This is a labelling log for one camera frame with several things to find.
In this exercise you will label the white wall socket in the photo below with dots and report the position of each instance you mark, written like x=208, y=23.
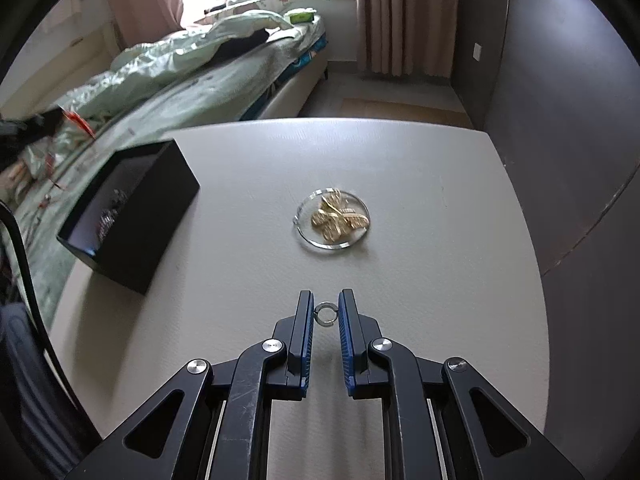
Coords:
x=478, y=51

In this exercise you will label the black box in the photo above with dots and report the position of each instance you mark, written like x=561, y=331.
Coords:
x=150, y=250

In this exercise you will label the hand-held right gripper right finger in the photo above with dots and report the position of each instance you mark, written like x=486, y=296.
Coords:
x=345, y=340

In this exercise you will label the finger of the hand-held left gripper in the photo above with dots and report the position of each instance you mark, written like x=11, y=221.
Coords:
x=45, y=121

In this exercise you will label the pink curtain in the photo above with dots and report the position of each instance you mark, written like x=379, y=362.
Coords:
x=400, y=15
x=145, y=5

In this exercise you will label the bed with green sheet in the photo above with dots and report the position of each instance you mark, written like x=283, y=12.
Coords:
x=210, y=85

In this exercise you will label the patterned window seat cushion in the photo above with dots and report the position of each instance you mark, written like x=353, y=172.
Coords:
x=280, y=0

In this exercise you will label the green box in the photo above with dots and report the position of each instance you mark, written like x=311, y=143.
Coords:
x=300, y=16

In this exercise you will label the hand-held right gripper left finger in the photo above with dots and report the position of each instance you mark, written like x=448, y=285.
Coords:
x=306, y=340

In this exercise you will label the gold butterfly ornament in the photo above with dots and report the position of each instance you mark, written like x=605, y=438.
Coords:
x=330, y=222

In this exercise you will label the pale green quilt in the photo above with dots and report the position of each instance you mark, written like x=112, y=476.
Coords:
x=165, y=55

